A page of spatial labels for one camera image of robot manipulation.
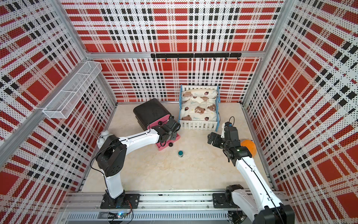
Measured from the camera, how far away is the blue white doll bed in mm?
1019

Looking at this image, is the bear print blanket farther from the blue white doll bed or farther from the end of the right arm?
the end of the right arm

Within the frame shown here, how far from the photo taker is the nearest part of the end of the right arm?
23.8 inches

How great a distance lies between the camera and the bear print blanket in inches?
40.9
